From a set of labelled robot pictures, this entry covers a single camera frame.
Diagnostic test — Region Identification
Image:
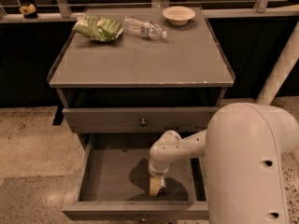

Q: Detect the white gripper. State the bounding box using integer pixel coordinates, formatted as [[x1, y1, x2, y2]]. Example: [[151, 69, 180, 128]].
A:
[[148, 160, 170, 196]]

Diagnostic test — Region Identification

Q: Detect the silver green 7up can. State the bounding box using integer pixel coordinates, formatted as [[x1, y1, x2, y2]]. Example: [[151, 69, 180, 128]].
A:
[[156, 176, 166, 194]]

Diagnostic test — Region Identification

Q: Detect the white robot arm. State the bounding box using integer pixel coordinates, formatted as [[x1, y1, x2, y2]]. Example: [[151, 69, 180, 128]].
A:
[[149, 24, 299, 224]]

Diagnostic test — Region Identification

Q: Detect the open grey middle drawer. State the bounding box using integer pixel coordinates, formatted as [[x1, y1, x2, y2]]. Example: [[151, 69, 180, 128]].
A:
[[63, 133, 208, 223]]

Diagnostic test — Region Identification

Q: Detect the brass top drawer knob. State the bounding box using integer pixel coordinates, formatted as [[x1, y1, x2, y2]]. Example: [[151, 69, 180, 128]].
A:
[[139, 119, 148, 127]]

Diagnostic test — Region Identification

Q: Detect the closed grey top drawer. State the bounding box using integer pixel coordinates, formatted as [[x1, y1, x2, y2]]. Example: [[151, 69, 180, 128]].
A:
[[63, 106, 218, 133]]

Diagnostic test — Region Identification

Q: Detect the grey drawer cabinet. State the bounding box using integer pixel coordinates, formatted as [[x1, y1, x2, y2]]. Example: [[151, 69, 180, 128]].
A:
[[46, 6, 236, 151]]

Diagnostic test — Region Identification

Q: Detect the clear plastic water bottle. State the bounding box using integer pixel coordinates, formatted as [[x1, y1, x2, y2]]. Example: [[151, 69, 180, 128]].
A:
[[122, 17, 167, 40]]

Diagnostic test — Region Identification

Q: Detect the green chip bag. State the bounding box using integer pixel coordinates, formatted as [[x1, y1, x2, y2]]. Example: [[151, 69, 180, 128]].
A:
[[73, 15, 123, 42]]

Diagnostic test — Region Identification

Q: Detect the white paper bowl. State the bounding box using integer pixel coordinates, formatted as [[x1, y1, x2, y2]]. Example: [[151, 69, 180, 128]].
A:
[[163, 6, 195, 26]]

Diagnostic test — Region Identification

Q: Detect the small yellow black object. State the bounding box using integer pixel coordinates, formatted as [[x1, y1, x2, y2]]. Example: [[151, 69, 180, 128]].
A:
[[20, 4, 38, 19]]

